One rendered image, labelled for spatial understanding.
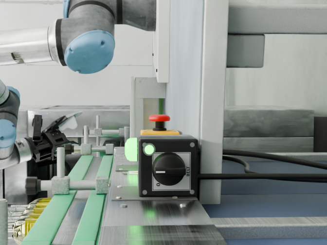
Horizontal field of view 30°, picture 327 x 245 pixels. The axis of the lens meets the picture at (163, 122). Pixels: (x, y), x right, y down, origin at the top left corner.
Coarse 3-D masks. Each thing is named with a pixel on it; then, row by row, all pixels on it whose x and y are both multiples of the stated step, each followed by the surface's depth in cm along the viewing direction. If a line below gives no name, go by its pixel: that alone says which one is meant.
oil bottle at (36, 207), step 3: (30, 207) 142; (33, 207) 142; (36, 207) 142; (39, 207) 142; (42, 207) 142; (45, 207) 142; (24, 210) 141; (27, 210) 140; (30, 210) 139; (33, 210) 139; (36, 210) 139; (39, 210) 139; (42, 210) 139
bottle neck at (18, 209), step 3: (12, 207) 147; (15, 207) 148; (18, 207) 148; (21, 207) 148; (24, 207) 148; (9, 210) 146; (12, 210) 146; (15, 210) 146; (18, 210) 146; (21, 210) 146
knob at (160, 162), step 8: (168, 152) 82; (160, 160) 80; (168, 160) 80; (176, 160) 80; (152, 168) 81; (160, 168) 79; (168, 168) 79; (176, 168) 79; (184, 168) 79; (160, 176) 80; (168, 176) 80; (176, 176) 80; (168, 184) 80
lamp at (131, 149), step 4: (128, 140) 113; (132, 140) 112; (136, 140) 112; (128, 144) 112; (132, 144) 112; (136, 144) 112; (128, 148) 112; (132, 148) 112; (136, 148) 112; (128, 152) 112; (132, 152) 112; (136, 152) 112; (128, 156) 112; (132, 156) 112; (136, 156) 112; (132, 160) 113; (136, 160) 113
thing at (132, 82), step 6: (132, 78) 160; (132, 84) 159; (132, 90) 159; (132, 96) 159; (132, 102) 159; (132, 108) 159; (132, 114) 159; (132, 120) 159; (132, 126) 159; (132, 132) 160
